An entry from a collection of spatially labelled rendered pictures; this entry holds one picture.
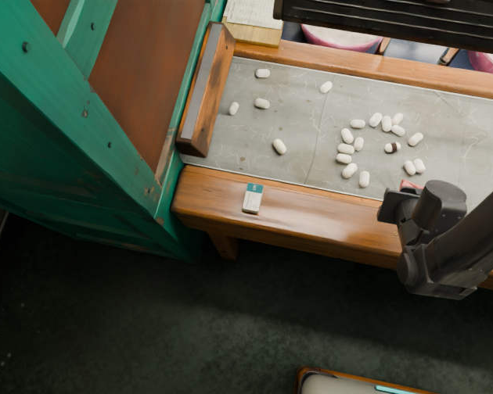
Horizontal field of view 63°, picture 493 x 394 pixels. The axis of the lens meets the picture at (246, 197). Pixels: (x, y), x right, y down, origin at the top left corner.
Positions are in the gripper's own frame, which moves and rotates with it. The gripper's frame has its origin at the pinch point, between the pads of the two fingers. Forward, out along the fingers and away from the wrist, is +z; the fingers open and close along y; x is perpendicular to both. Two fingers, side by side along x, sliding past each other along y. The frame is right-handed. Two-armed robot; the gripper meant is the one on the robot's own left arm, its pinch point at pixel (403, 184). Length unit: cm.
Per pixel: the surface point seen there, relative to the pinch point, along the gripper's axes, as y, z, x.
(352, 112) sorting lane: 9.7, 23.3, -3.9
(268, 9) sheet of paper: 34, 38, -21
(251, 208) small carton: 28.1, -1.8, 11.0
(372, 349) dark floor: -22, 30, 87
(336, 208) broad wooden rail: 10.6, 2.6, 10.0
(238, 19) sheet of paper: 41, 34, -18
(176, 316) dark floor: 53, 27, 89
